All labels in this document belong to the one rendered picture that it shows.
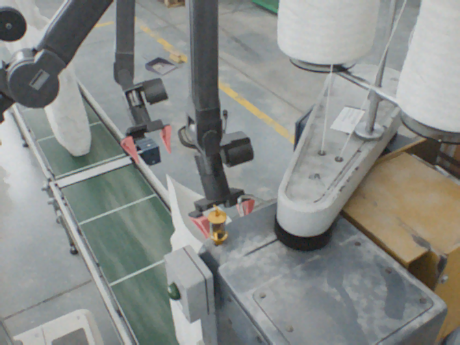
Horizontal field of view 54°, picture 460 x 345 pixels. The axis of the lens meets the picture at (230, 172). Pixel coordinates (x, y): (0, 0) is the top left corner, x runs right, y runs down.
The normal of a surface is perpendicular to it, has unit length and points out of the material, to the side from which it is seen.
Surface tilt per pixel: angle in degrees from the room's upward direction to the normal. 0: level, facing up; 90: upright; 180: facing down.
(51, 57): 83
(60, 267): 0
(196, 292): 90
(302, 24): 87
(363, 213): 0
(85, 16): 86
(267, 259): 0
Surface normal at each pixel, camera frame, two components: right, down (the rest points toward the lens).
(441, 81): -0.66, 0.36
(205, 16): 0.36, 0.46
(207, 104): 0.36, 0.26
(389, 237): -0.02, -0.79
